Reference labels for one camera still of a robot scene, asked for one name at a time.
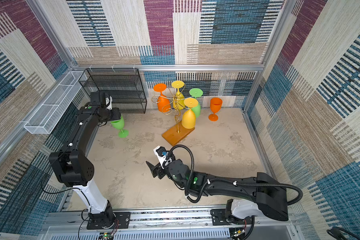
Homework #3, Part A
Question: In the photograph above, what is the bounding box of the green wine glass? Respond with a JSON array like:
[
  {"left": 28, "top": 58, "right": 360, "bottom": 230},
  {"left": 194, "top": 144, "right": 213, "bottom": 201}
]
[
  {"left": 189, "top": 88, "right": 203, "bottom": 118},
  {"left": 111, "top": 116, "right": 129, "bottom": 138}
]

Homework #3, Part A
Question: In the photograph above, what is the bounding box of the orange front wine glass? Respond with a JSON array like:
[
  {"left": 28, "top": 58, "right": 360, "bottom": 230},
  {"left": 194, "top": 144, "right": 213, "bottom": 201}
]
[{"left": 208, "top": 98, "right": 223, "bottom": 122}]

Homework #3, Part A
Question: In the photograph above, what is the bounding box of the orange wine glass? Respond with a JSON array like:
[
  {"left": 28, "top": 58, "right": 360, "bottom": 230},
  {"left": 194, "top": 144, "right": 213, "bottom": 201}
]
[
  {"left": 154, "top": 83, "right": 171, "bottom": 113},
  {"left": 208, "top": 98, "right": 223, "bottom": 122}
]

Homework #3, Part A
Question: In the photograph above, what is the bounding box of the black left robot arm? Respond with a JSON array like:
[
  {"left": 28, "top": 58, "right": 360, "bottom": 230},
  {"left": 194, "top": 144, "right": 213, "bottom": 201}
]
[{"left": 49, "top": 91, "right": 121, "bottom": 230}]

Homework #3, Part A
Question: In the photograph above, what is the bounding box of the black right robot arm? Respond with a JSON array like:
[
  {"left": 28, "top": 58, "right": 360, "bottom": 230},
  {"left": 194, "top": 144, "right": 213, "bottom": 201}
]
[{"left": 146, "top": 159, "right": 288, "bottom": 222}]

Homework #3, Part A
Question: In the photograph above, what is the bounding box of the black mesh shelf rack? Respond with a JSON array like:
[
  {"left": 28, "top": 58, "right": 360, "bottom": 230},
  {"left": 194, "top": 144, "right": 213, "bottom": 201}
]
[{"left": 79, "top": 68, "right": 147, "bottom": 114}]

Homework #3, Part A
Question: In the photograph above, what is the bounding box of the orange back wine glass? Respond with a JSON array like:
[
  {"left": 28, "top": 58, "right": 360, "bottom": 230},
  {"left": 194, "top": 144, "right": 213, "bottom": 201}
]
[{"left": 154, "top": 83, "right": 171, "bottom": 113}]

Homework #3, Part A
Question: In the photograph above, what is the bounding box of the yellow front wine glass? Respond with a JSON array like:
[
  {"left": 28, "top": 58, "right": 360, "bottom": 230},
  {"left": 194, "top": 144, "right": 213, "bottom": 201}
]
[{"left": 181, "top": 98, "right": 196, "bottom": 129}]

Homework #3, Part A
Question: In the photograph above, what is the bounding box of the yellow wine glass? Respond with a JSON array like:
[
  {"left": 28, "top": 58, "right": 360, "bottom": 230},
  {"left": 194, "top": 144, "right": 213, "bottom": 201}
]
[
  {"left": 181, "top": 98, "right": 196, "bottom": 129},
  {"left": 172, "top": 81, "right": 185, "bottom": 111}
]

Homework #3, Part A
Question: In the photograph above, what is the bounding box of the yellow back wine glass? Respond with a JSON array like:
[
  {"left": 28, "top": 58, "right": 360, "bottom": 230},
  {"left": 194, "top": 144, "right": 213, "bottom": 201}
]
[{"left": 172, "top": 81, "right": 185, "bottom": 111}]

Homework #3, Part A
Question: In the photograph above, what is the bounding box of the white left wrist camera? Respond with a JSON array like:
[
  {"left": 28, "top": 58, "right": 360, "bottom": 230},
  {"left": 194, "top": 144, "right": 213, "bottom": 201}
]
[{"left": 105, "top": 94, "right": 113, "bottom": 110}]

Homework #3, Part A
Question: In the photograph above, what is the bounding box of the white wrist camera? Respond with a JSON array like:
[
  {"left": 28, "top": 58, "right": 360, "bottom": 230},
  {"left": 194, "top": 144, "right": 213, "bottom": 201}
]
[
  {"left": 105, "top": 94, "right": 113, "bottom": 110},
  {"left": 154, "top": 146, "right": 173, "bottom": 169}
]

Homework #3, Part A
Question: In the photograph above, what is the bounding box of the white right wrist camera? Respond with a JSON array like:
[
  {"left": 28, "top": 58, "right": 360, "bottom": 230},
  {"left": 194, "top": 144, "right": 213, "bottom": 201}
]
[{"left": 154, "top": 146, "right": 173, "bottom": 169}]

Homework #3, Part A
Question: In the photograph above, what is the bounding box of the gold wire wine glass rack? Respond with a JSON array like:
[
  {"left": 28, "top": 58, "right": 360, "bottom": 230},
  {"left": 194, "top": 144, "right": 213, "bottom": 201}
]
[{"left": 152, "top": 85, "right": 195, "bottom": 146}]

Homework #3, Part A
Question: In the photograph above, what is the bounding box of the white mesh wall basket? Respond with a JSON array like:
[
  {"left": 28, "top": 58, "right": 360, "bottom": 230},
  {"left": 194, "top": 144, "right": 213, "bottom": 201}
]
[{"left": 24, "top": 71, "right": 83, "bottom": 135}]

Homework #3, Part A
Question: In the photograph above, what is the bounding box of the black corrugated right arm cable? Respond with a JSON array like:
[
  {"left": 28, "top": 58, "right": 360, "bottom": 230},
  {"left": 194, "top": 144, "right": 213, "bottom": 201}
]
[{"left": 167, "top": 144, "right": 304, "bottom": 240}]

